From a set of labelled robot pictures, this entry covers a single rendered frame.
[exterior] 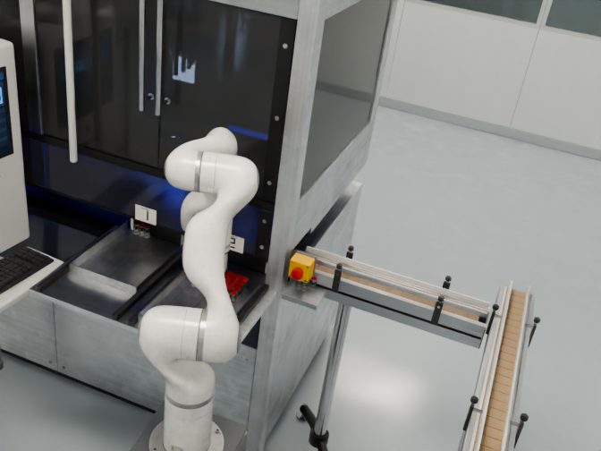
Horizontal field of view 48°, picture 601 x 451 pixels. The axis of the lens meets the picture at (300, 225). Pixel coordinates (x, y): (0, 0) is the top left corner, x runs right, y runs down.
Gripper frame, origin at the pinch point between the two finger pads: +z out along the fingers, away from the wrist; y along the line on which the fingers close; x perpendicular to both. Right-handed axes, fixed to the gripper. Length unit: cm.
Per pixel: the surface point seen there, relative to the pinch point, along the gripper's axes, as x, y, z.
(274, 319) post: 16.1, -17.1, 17.4
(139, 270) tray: -29.8, -2.9, 5.7
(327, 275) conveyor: 29.5, -28.8, 0.5
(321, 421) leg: 37, -32, 71
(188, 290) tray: -10.2, -1.8, 5.8
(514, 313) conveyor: 93, -43, 1
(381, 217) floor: 2, -252, 94
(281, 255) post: 15.6, -17.0, -9.2
